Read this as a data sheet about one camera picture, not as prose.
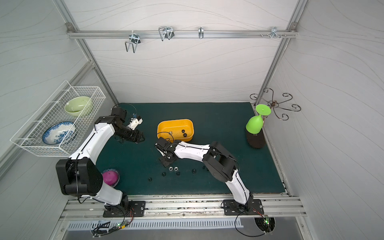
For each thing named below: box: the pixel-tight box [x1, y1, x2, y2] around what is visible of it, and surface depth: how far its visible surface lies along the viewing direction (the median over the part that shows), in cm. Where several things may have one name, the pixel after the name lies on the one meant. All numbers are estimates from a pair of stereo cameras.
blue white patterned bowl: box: [42, 121, 77, 145], surface depth 64 cm
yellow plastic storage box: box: [157, 119, 195, 142], surface depth 106 cm
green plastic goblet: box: [245, 104, 272, 135], surface depth 80 cm
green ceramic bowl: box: [64, 96, 93, 117], surface depth 72 cm
